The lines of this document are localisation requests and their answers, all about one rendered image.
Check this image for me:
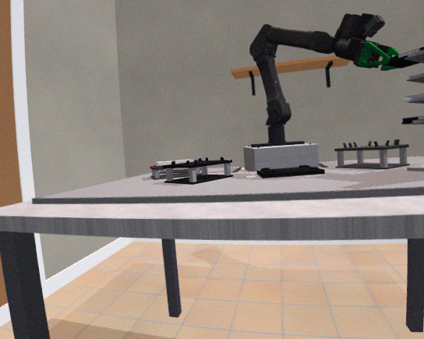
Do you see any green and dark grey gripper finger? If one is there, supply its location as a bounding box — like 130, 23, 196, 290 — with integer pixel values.
380, 47, 399, 71
357, 41, 390, 67

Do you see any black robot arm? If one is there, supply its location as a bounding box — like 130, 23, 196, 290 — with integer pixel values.
249, 13, 385, 147

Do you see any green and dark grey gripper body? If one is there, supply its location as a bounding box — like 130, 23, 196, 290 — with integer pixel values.
347, 41, 389, 69

